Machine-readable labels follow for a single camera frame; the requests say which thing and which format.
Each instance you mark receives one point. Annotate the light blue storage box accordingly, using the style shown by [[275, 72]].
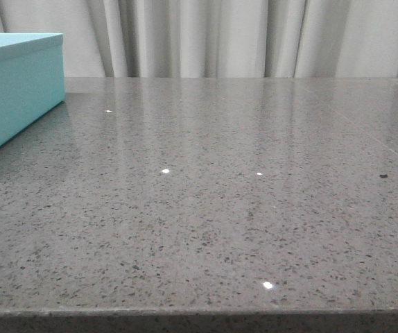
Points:
[[31, 79]]

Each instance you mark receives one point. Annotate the white pleated curtain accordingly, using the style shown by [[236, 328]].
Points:
[[232, 39]]

